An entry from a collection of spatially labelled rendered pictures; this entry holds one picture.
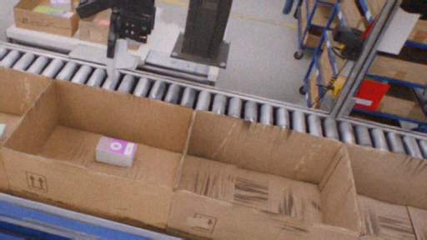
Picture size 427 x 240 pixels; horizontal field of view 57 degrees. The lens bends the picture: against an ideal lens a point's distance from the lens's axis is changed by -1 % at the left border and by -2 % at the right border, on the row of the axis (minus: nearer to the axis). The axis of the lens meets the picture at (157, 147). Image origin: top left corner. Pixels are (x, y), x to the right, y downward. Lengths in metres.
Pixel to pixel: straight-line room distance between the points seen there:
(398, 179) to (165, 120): 0.64
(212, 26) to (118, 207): 1.09
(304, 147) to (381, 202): 0.29
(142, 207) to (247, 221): 0.23
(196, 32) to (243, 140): 0.83
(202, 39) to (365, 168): 0.96
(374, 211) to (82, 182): 0.78
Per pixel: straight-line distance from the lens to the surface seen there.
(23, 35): 1.98
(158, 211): 0.88
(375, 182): 1.21
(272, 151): 1.10
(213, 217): 0.87
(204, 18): 1.78
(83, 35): 1.90
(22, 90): 1.19
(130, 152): 1.05
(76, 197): 0.93
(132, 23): 0.82
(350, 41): 1.62
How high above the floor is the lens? 1.66
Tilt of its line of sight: 43 degrees down
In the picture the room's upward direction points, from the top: 8 degrees clockwise
